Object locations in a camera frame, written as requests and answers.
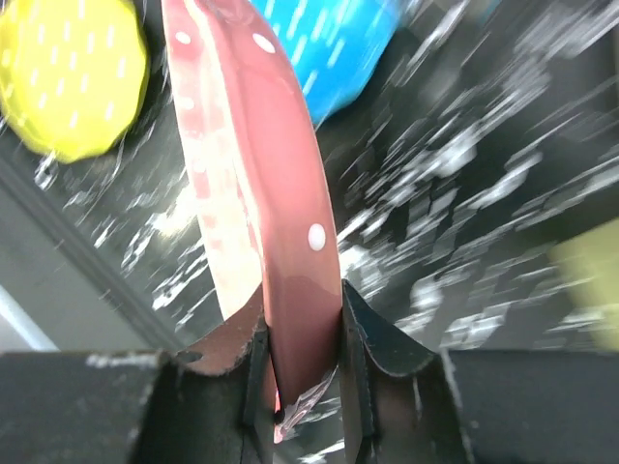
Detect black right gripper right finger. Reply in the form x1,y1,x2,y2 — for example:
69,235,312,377
339,283,618,463

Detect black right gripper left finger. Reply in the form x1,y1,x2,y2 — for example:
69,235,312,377
1,319,272,463

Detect pink polka dot plate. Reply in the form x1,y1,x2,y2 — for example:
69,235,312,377
162,1,342,440

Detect orange polka dot plate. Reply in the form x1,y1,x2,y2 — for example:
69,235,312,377
1,1,149,163

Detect blue polka dot plate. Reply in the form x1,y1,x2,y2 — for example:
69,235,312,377
252,0,399,125

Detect green storage box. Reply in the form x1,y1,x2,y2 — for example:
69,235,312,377
550,222,618,351

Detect black marble pattern mat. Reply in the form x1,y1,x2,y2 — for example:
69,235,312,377
0,0,619,464

